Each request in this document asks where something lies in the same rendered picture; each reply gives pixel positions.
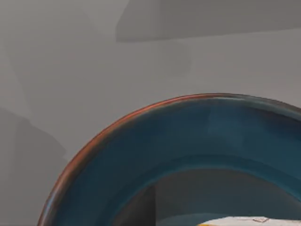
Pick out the blue bowl with brown rim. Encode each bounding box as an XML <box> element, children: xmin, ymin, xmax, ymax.
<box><xmin>37</xmin><ymin>93</ymin><xmax>301</xmax><ymax>226</ymax></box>

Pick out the white and yellow object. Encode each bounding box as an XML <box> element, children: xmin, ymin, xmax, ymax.
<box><xmin>197</xmin><ymin>216</ymin><xmax>301</xmax><ymax>226</ymax></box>

